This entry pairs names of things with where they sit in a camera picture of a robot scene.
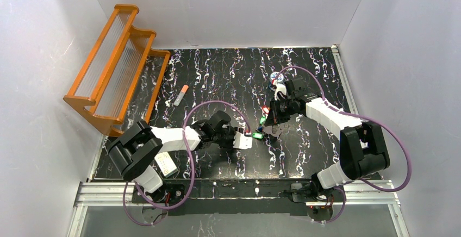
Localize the green tagged key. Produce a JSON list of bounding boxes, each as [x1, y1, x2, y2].
[[259, 116, 266, 124], [252, 132, 264, 140]]

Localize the white metal keyring plate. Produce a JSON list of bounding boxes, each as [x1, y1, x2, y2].
[[263, 124, 283, 138]]

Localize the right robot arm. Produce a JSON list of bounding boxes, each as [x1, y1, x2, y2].
[[261, 80, 390, 193]]

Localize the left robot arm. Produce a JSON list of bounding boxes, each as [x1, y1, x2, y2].
[[105, 110, 244, 194]]

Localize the blue round tin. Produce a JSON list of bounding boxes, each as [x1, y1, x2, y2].
[[270, 72, 284, 84]]

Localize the orange capped white highlighter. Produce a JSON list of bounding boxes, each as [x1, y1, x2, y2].
[[173, 85, 189, 107]]

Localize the orange wooden tiered rack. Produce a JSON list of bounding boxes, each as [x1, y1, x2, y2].
[[63, 4, 171, 137]]

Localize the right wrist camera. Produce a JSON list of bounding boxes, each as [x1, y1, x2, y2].
[[274, 83, 288, 101]]

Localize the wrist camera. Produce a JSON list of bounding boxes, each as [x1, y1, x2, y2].
[[233, 131, 253, 149], [274, 83, 288, 101]]

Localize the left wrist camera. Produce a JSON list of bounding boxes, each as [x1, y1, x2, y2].
[[233, 131, 253, 149]]

